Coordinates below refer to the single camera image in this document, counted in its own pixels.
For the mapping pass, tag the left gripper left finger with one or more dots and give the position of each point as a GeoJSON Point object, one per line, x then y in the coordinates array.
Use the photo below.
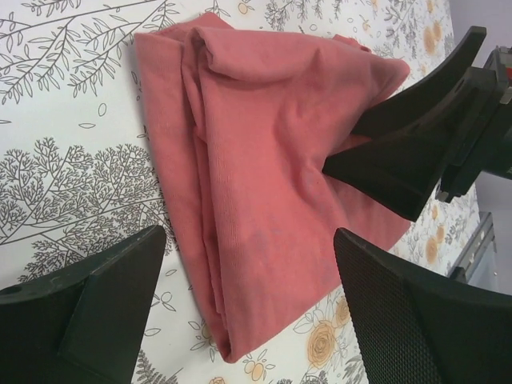
{"type": "Point", "coordinates": [85, 322]}

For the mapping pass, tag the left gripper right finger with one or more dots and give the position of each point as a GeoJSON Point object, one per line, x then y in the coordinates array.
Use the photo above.
{"type": "Point", "coordinates": [416, 326]}

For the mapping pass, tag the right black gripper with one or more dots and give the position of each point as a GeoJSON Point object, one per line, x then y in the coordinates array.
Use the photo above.
{"type": "Point", "coordinates": [434, 130]}

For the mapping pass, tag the pink t-shirt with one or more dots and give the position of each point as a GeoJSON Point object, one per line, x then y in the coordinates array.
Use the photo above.
{"type": "Point", "coordinates": [240, 123]}

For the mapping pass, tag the floral patterned table mat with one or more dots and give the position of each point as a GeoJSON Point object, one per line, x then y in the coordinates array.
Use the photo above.
{"type": "Point", "coordinates": [77, 174]}

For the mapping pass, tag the aluminium frame rail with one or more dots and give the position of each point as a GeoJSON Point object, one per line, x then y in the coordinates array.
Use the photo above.
{"type": "Point", "coordinates": [476, 263]}

